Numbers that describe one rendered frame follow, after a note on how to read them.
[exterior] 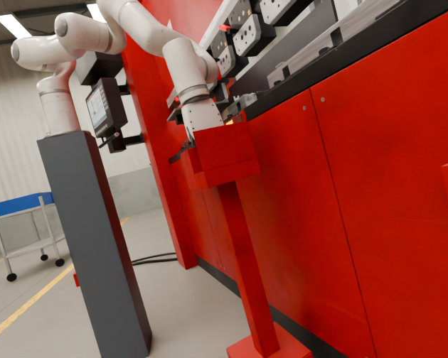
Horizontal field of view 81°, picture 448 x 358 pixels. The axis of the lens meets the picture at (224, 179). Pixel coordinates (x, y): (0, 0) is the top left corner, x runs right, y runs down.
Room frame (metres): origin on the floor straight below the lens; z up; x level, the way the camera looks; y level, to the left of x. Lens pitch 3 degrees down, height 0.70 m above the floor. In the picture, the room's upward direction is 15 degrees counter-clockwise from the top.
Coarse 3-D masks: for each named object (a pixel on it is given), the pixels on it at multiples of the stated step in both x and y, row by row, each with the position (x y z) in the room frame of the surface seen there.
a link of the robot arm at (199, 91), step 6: (186, 90) 0.69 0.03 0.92; (192, 90) 0.69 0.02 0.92; (198, 90) 0.69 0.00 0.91; (204, 90) 0.70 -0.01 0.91; (180, 96) 0.71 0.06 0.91; (186, 96) 0.69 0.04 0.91; (192, 96) 0.69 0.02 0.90; (198, 96) 0.70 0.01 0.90; (204, 96) 0.71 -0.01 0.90; (186, 102) 0.71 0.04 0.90
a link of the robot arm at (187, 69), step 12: (168, 48) 0.69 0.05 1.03; (180, 48) 0.68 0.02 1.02; (192, 48) 0.70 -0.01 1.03; (168, 60) 0.70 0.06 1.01; (180, 60) 0.68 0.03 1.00; (192, 60) 0.69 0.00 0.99; (204, 60) 0.73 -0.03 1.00; (180, 72) 0.69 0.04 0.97; (192, 72) 0.69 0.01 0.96; (204, 72) 0.73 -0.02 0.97; (180, 84) 0.69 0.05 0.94; (192, 84) 0.69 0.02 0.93; (204, 84) 0.71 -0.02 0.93
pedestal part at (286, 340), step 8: (280, 328) 0.87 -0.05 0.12; (248, 336) 0.87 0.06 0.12; (280, 336) 0.83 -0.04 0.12; (288, 336) 0.82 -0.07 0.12; (240, 344) 0.84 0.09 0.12; (248, 344) 0.83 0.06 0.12; (280, 344) 0.79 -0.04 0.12; (288, 344) 0.78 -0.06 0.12; (296, 344) 0.78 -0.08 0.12; (232, 352) 0.81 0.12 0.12; (240, 352) 0.80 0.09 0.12; (248, 352) 0.79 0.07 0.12; (256, 352) 0.78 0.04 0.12; (280, 352) 0.76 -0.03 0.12; (288, 352) 0.75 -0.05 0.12; (296, 352) 0.74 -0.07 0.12; (304, 352) 0.73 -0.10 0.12
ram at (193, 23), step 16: (144, 0) 1.95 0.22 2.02; (160, 0) 1.66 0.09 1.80; (176, 0) 1.44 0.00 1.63; (192, 0) 1.27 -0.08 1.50; (208, 0) 1.14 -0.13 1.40; (160, 16) 1.74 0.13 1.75; (176, 16) 1.49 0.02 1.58; (192, 16) 1.32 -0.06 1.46; (208, 16) 1.17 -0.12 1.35; (224, 16) 1.06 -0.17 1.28; (192, 32) 1.36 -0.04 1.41; (208, 48) 1.26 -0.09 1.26; (160, 64) 1.99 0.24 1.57; (176, 96) 1.84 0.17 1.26
